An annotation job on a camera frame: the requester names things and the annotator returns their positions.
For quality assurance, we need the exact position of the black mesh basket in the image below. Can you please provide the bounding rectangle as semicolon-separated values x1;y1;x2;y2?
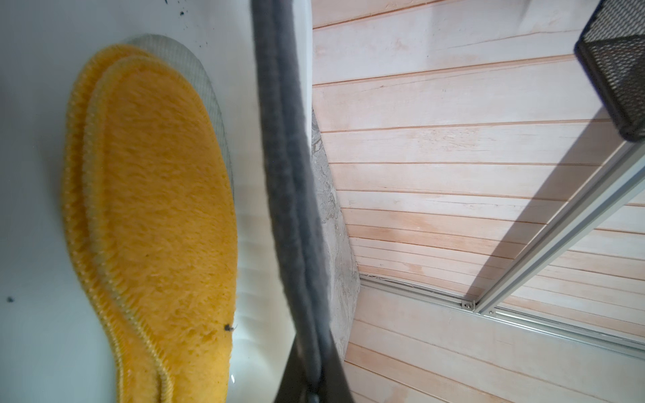
574;0;644;143

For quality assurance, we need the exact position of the white plastic storage box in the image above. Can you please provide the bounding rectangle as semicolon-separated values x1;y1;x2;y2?
1;1;294;402

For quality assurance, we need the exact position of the yellow insole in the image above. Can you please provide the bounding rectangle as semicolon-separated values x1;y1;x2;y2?
61;45;162;402
83;55;238;402

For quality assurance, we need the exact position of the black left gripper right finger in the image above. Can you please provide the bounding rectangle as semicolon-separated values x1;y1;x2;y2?
317;329;354;403

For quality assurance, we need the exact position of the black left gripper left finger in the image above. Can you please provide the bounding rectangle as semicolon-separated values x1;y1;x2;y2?
274;347;308;403

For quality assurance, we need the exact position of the dark grey insole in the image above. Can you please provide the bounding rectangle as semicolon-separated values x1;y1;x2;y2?
251;1;334;392

